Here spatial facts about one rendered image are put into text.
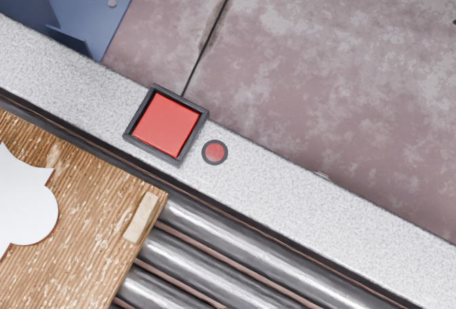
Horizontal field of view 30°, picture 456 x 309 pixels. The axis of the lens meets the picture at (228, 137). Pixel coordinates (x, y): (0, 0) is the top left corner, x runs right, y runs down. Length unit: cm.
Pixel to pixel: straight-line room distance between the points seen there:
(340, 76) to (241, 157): 105
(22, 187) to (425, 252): 46
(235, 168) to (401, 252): 21
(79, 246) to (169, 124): 17
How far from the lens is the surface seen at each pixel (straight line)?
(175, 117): 100
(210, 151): 100
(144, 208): 94
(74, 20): 208
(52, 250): 98
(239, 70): 202
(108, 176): 98
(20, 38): 108
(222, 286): 97
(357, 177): 196
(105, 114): 103
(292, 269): 97
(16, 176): 99
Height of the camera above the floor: 188
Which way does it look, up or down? 74 degrees down
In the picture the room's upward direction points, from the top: straight up
